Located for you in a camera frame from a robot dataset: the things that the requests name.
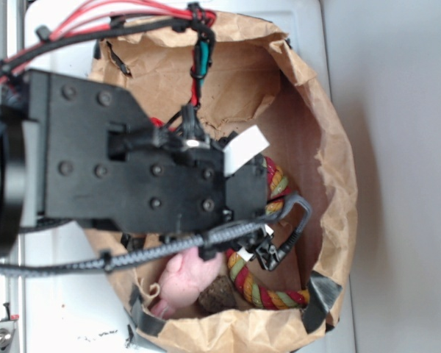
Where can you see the black tape strip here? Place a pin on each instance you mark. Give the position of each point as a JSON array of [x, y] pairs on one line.
[[142, 322], [323, 293]]

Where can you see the black tape strip left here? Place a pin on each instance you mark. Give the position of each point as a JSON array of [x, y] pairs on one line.
[[142, 322]]

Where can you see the white paper tag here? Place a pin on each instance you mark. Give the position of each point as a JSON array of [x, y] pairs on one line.
[[243, 148]]

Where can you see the brown fuzzy ball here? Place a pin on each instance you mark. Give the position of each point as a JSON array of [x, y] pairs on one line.
[[218, 296]]

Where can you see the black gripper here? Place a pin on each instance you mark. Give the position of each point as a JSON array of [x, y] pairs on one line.
[[94, 156]]

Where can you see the aluminium extrusion rail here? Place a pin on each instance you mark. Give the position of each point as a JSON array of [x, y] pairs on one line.
[[12, 14]]

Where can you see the black tape strip right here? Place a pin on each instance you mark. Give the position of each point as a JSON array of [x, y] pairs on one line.
[[323, 293]]

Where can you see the brown paper bag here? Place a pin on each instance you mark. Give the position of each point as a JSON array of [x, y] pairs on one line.
[[257, 79]]

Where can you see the pink plush toy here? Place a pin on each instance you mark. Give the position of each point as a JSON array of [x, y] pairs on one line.
[[184, 278]]

